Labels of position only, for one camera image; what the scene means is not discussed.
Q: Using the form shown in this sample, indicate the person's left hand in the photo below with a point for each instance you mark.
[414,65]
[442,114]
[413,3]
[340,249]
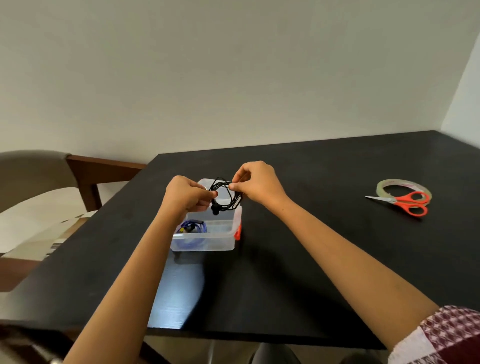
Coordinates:
[185,197]

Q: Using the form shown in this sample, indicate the person's right hand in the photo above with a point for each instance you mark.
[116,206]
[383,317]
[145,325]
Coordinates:
[258,183]

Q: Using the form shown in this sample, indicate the clear plastic box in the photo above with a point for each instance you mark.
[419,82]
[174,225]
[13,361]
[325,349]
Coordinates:
[217,240]

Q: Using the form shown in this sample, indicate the clear tape roll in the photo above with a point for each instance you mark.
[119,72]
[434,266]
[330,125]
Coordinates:
[382,187]

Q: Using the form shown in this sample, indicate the person's left forearm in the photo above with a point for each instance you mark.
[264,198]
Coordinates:
[127,292]

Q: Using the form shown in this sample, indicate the person's right forearm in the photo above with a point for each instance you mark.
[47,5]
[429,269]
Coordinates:
[356,270]

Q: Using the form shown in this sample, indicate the person's dark trouser leg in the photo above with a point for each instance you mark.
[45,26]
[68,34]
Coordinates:
[275,354]

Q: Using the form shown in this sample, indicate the clear plastic lid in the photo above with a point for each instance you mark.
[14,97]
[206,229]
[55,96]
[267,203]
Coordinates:
[204,183]

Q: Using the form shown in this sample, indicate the beige seat cushion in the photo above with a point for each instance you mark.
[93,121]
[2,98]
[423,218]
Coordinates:
[41,240]

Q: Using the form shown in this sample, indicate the beige cushioned chair back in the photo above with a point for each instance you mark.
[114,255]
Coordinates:
[33,176]

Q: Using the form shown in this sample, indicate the maroon white patterned right sleeve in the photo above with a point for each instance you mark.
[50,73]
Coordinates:
[446,333]

